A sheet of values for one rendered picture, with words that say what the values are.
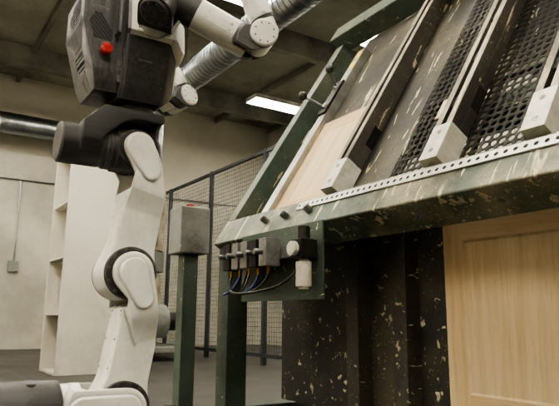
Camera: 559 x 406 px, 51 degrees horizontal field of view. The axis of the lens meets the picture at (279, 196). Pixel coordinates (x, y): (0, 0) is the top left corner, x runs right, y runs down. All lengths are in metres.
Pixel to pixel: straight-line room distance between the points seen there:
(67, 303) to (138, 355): 4.00
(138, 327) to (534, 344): 1.00
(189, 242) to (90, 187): 3.60
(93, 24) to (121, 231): 0.57
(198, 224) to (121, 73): 0.78
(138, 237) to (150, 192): 0.13
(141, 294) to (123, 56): 0.65
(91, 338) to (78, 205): 1.21
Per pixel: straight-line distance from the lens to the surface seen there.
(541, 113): 1.41
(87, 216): 5.76
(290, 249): 1.78
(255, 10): 1.72
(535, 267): 1.59
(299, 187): 2.22
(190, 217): 2.28
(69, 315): 5.66
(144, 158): 1.69
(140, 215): 1.69
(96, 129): 1.69
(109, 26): 1.77
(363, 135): 2.00
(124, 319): 1.66
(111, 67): 1.72
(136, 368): 1.68
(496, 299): 1.66
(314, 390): 2.29
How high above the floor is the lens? 0.52
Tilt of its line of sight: 12 degrees up
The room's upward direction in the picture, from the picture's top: 1 degrees clockwise
